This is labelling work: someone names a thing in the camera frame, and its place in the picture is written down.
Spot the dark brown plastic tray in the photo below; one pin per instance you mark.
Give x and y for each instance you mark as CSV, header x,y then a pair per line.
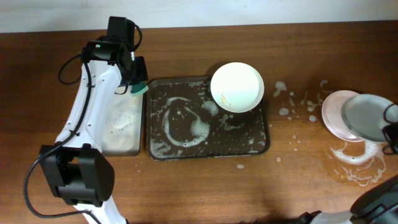
x,y
183,122

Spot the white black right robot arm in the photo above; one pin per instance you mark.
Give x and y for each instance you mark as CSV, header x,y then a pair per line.
x,y
378,205

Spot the white plate being scrubbed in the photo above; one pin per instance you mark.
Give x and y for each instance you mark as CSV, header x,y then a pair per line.
x,y
331,115

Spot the green yellow sponge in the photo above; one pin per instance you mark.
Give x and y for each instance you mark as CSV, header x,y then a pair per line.
x,y
138,89

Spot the grey tray with soapy water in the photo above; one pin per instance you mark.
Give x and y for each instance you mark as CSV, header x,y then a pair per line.
x,y
122,129

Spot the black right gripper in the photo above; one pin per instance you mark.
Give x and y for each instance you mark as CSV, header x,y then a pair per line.
x,y
392,131

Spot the white plate with red stain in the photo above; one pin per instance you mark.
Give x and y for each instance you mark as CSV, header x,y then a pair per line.
x,y
365,116

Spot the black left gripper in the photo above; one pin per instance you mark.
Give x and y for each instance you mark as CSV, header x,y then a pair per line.
x,y
142,73

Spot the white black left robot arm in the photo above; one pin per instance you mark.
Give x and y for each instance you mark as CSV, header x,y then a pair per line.
x,y
75,167

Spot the white plate at tray corner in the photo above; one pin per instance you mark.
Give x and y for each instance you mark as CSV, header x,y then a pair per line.
x,y
237,87

